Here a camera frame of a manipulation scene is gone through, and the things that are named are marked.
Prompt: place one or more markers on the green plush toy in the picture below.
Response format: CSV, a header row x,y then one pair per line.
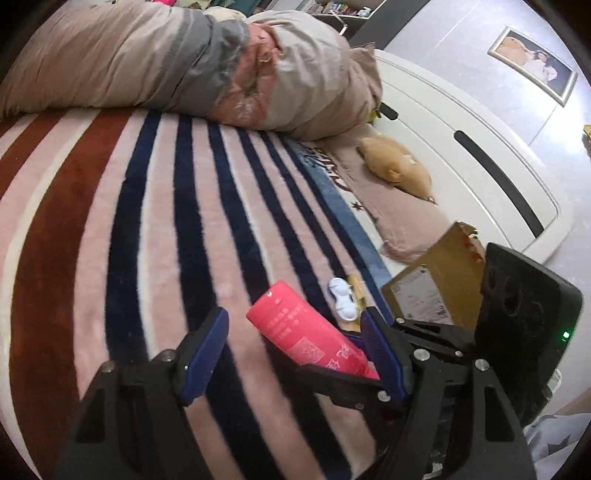
x,y
375,114

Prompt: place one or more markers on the tan plush toy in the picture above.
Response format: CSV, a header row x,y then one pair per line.
x,y
395,164

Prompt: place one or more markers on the white bed headboard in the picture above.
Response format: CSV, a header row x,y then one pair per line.
x,y
483,173

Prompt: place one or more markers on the small white bottle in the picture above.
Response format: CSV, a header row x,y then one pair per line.
x,y
345,305

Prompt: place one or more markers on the red cylindrical bottle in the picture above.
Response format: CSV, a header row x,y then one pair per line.
x,y
300,332

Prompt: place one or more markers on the pink ribbed pillow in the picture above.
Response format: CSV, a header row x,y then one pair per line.
x,y
408,225

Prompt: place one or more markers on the framed wall picture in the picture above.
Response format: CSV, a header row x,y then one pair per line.
x,y
535,63

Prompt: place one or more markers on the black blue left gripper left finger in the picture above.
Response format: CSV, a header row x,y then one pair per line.
x,y
131,422

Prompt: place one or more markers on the brown cardboard box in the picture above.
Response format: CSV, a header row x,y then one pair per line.
x,y
443,285

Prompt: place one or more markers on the rolled pink grey duvet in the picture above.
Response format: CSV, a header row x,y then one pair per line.
x,y
284,71

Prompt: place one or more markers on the striped plush blanket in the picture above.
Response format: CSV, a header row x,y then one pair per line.
x,y
121,229

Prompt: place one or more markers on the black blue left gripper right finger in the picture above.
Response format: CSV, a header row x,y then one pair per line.
x,y
486,439

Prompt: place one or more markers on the dark bookshelf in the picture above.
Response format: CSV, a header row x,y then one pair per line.
x,y
362,22

